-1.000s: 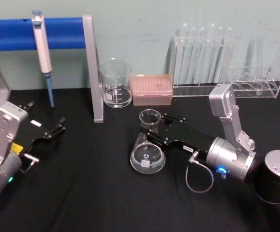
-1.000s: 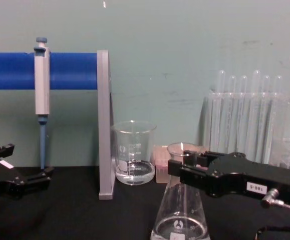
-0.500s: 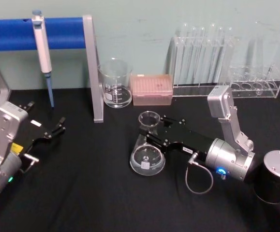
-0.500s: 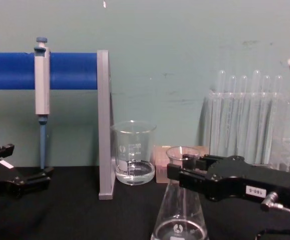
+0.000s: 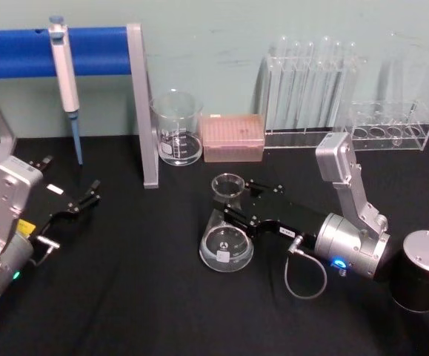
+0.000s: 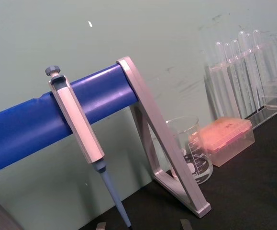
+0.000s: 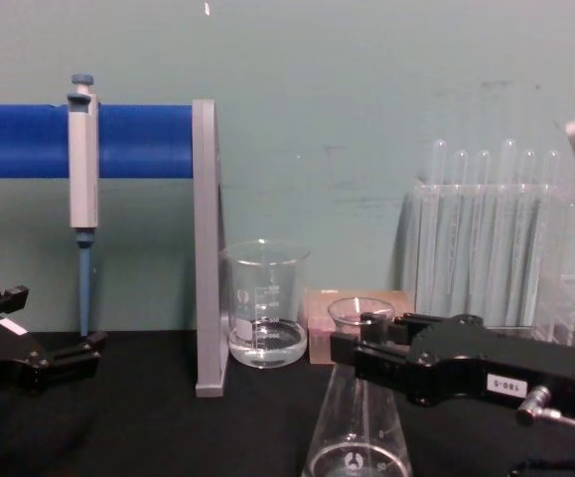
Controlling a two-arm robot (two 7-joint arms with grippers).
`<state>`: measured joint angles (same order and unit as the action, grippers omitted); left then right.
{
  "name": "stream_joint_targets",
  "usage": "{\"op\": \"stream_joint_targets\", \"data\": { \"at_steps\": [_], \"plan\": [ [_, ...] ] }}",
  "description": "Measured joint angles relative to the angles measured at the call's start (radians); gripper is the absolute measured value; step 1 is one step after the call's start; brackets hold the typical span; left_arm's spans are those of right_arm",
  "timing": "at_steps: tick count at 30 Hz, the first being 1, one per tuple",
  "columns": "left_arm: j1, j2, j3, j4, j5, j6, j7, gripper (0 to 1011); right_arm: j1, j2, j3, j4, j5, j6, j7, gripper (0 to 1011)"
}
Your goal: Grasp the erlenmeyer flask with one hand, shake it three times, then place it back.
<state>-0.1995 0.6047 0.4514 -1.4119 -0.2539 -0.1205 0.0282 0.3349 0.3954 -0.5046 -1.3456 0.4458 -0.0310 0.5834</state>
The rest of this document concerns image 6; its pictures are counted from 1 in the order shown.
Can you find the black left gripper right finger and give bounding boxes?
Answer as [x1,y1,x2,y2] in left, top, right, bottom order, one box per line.
[179,218,192,230]

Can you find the clear glass beaker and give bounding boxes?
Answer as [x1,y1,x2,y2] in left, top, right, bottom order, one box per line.
[165,115,214,185]

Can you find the black table cloth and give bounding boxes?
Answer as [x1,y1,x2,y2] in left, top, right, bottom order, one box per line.
[90,105,277,230]

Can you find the pink pipette tip box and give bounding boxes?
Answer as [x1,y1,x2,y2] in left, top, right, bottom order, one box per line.
[199,117,255,167]

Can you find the white and blue pipette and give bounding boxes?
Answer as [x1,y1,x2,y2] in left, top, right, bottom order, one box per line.
[44,64,133,229]

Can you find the blue bar grey pipette stand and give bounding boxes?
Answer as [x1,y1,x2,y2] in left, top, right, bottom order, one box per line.
[0,56,212,230]

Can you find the clear acrylic test tube rack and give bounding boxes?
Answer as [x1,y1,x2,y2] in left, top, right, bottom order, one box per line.
[203,62,277,130]

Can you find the clear glass test tube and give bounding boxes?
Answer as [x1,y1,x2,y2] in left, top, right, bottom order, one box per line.
[245,33,261,112]
[223,43,237,118]
[238,31,257,114]
[214,41,228,118]
[231,39,247,118]
[252,29,273,110]

